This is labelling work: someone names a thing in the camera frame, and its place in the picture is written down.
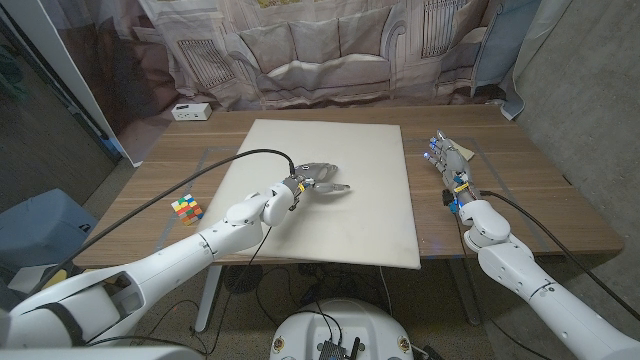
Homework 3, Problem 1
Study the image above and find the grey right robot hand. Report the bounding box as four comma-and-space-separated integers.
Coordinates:
422, 129, 484, 214

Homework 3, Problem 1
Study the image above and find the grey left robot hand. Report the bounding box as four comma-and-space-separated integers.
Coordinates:
284, 162, 352, 211

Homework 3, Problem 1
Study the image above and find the white memory foam sheet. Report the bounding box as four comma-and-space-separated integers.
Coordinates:
197, 118, 422, 271

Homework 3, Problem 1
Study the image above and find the multicoloured Rubik's cube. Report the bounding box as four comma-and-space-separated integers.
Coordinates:
170, 193, 205, 227

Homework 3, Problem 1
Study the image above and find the small yellow sponge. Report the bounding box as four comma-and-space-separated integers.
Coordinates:
452, 139, 476, 162

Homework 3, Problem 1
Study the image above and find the black round floor fan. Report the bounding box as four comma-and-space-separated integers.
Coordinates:
223, 263, 264, 295

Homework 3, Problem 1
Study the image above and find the printed sofa backdrop cloth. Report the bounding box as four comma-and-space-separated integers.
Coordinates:
39, 0, 541, 114

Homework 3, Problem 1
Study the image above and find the grey table leg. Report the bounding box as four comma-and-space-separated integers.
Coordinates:
447, 257, 482, 326

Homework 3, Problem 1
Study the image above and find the white power strip box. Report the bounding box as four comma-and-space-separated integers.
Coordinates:
170, 102, 213, 122

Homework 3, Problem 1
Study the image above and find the pale fabric curtain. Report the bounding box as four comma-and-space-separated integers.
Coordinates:
499, 0, 574, 121

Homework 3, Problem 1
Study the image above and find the white robot torso base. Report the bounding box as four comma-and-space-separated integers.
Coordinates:
269, 298, 415, 360

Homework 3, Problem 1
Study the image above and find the white table leg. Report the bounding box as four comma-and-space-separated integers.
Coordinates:
194, 264, 224, 334

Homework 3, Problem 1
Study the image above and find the white partition board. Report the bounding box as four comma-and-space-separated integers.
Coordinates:
0, 0, 146, 168

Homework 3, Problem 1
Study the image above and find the yellow and black floor object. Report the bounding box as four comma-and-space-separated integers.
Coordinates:
42, 267, 71, 289

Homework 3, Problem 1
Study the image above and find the blue plastic bin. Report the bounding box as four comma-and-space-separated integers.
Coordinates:
0, 188, 99, 274

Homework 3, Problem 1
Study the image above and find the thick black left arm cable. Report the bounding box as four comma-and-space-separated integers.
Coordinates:
27, 147, 297, 297

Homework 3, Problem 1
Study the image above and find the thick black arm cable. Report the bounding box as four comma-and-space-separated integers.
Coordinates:
27, 147, 297, 297
478, 188, 640, 323

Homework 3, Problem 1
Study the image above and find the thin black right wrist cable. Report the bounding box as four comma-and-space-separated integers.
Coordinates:
453, 212, 554, 360

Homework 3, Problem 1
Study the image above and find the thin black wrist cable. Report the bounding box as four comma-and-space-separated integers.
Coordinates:
453, 212, 554, 360
84, 224, 275, 357

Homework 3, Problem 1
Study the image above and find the thin black left wrist cable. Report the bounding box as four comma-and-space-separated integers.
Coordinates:
84, 224, 275, 357

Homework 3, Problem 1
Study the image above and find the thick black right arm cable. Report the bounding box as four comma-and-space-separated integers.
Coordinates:
478, 188, 640, 323

